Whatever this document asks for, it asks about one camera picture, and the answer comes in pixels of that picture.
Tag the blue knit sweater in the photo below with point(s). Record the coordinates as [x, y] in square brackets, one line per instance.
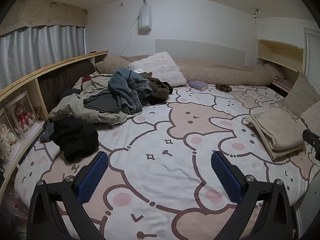
[122, 80]

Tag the brown scrunchie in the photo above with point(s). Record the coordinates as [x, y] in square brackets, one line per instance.
[223, 87]

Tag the black wall hook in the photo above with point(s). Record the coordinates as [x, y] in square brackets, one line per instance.
[255, 13]

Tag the white headboard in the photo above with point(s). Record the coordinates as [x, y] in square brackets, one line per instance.
[200, 50]

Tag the black garment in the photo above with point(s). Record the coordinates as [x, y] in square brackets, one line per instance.
[75, 137]

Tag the dark grey garment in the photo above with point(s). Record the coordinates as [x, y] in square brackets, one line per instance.
[105, 102]

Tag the red doll display box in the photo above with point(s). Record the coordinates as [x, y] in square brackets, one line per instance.
[22, 116]

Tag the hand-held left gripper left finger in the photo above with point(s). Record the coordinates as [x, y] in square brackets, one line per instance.
[93, 177]

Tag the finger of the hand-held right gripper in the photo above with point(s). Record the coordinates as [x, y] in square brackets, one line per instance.
[311, 138]

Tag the wooden bedside shelf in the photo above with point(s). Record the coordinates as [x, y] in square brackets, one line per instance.
[50, 67]

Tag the folded beige blanket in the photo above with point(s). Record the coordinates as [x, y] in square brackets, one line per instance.
[277, 130]

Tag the grey blue cloth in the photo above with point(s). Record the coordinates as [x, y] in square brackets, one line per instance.
[47, 132]

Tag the small red cloth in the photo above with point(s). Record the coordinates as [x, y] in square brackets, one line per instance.
[86, 78]

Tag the brown garment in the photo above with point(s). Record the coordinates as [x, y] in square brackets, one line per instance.
[160, 90]

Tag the long beige body pillow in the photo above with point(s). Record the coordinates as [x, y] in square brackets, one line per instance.
[225, 72]

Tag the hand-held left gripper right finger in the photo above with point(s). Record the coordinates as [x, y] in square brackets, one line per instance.
[225, 177]

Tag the grey curtain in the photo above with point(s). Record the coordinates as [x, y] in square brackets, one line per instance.
[42, 47]

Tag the beige olive garment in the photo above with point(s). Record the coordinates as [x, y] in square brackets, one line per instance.
[72, 107]

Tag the white window blind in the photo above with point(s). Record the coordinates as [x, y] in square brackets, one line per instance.
[313, 57]

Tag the pink striped folded cloth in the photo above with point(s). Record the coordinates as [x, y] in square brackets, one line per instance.
[283, 83]

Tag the white fluffy pillow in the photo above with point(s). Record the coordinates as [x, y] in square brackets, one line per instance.
[312, 115]
[160, 67]

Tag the white doll display box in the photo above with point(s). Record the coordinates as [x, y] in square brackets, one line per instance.
[7, 137]

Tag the white hanging bag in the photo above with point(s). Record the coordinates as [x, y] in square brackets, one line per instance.
[145, 17]

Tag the beige printed curtain valance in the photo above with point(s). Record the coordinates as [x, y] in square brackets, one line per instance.
[42, 13]

